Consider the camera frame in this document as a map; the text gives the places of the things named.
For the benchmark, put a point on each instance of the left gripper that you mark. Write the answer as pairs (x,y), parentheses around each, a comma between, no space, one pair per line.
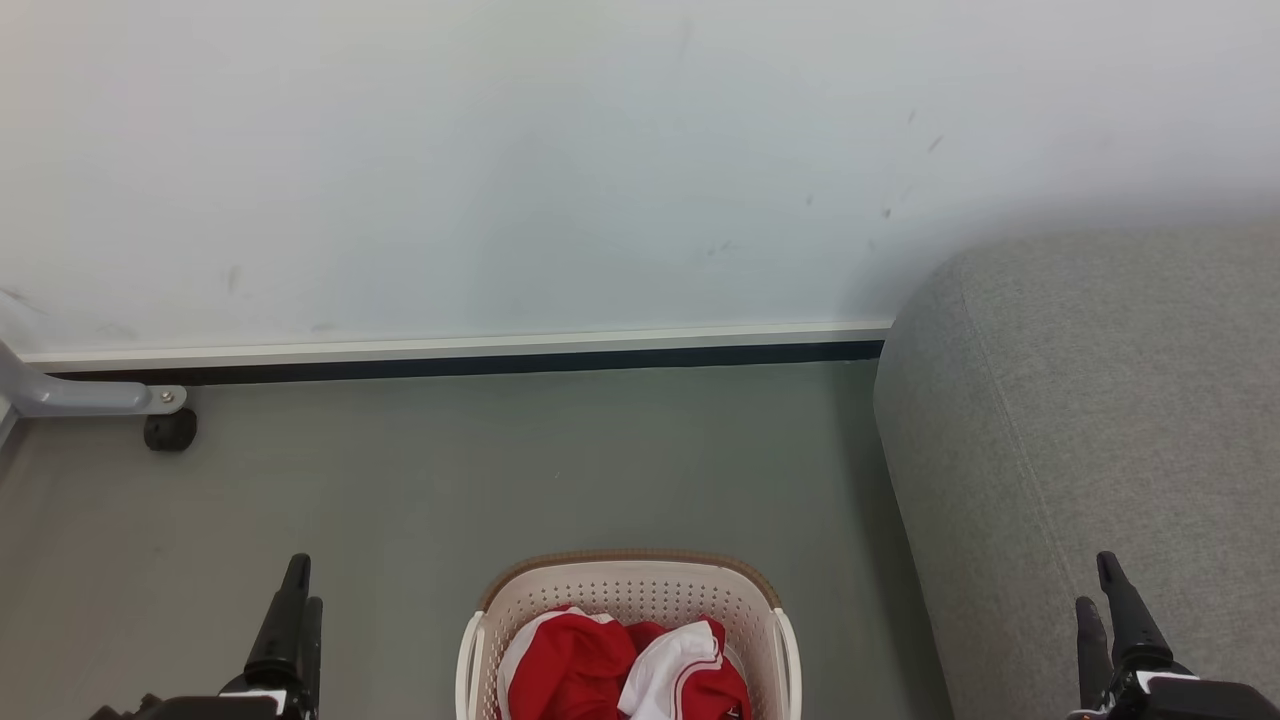
(220,706)

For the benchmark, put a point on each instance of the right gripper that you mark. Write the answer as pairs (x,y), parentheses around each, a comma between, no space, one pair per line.
(1190,702)

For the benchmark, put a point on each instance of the red garment with white cuff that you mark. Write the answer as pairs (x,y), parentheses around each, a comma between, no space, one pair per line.
(570,665)

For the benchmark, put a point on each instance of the red and white striped garment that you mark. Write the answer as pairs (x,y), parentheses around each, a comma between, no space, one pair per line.
(690,670)

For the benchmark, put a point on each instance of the grey fabric sofa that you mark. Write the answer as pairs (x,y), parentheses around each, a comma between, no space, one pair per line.
(1080,440)

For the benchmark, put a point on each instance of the black caster wheel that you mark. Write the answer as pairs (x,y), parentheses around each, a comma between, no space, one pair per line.
(170,430)

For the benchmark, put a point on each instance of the white and dark baseboard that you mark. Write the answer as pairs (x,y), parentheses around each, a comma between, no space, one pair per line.
(450,355)

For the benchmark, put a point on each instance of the grey metal stand leg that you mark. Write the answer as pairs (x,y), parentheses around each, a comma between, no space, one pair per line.
(70,395)

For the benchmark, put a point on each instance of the white perforated laundry basket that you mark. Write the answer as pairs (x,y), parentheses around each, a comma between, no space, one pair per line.
(630,585)

